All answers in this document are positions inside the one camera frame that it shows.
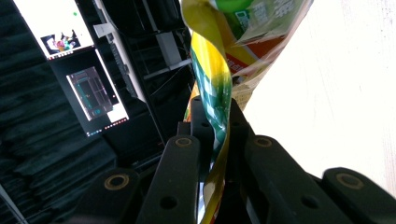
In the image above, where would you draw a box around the monitor with dark screen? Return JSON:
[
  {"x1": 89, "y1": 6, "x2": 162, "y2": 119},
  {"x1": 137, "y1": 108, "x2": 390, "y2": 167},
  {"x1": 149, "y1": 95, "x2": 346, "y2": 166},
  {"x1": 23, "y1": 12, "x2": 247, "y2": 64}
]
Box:
[{"x1": 49, "y1": 48, "x2": 132, "y2": 138}]

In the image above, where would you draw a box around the white monitor desk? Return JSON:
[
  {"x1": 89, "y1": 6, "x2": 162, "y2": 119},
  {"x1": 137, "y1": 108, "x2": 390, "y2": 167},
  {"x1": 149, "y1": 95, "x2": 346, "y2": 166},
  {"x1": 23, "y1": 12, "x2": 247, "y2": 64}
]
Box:
[{"x1": 92, "y1": 0, "x2": 148, "y2": 105}]

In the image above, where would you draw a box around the yellow spouted snack pouch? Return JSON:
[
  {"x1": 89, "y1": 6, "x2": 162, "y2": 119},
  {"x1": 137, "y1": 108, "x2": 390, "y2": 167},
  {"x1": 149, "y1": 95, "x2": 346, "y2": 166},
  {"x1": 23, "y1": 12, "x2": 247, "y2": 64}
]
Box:
[{"x1": 180, "y1": 0, "x2": 314, "y2": 224}]

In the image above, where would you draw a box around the dark curtain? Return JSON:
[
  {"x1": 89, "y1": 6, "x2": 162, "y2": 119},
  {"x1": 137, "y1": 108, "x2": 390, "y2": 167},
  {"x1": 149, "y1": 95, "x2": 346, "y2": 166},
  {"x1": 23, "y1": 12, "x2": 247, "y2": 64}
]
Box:
[{"x1": 0, "y1": 0, "x2": 163, "y2": 224}]

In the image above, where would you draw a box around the grey metal stand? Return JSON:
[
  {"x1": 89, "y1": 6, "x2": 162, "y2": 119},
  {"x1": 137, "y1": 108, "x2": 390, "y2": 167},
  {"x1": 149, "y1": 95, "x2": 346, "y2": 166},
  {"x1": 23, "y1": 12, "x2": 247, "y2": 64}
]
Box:
[{"x1": 0, "y1": 183, "x2": 24, "y2": 224}]

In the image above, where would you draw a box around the grey box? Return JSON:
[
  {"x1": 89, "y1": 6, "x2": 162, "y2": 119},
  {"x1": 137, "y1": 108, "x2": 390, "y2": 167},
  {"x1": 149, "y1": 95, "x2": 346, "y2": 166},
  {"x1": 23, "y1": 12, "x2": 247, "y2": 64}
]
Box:
[{"x1": 154, "y1": 31, "x2": 184, "y2": 69}]

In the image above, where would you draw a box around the black keyboard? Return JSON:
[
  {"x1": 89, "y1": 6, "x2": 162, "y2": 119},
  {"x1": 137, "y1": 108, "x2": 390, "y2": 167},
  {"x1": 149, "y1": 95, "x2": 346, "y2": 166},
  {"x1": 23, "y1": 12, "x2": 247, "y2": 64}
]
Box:
[{"x1": 107, "y1": 41, "x2": 138, "y2": 99}]

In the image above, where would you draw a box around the monitor with white screen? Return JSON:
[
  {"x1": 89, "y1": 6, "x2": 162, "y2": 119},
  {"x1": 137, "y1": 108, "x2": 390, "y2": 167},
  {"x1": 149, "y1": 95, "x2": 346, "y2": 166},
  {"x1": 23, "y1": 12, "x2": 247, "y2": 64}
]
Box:
[{"x1": 12, "y1": 0, "x2": 96, "y2": 62}]

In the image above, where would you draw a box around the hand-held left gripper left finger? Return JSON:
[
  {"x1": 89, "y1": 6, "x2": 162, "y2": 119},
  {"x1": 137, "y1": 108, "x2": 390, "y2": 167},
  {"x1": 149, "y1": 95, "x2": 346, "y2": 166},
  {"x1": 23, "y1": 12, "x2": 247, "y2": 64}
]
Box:
[{"x1": 177, "y1": 95, "x2": 217, "y2": 188}]

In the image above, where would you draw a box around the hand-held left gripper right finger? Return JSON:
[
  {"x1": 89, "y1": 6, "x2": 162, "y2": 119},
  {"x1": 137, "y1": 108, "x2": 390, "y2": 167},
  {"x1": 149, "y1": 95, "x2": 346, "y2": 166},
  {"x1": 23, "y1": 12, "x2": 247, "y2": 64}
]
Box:
[{"x1": 225, "y1": 98, "x2": 260, "y2": 188}]

